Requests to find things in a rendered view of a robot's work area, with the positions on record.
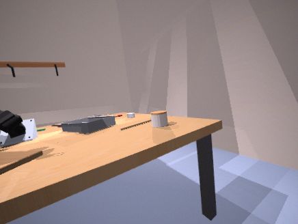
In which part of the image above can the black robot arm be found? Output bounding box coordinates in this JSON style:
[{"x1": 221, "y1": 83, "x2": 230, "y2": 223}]
[{"x1": 0, "y1": 110, "x2": 26, "y2": 139}]

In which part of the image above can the light wooden board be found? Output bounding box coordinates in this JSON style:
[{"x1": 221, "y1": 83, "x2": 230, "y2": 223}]
[{"x1": 0, "y1": 150, "x2": 43, "y2": 174}]

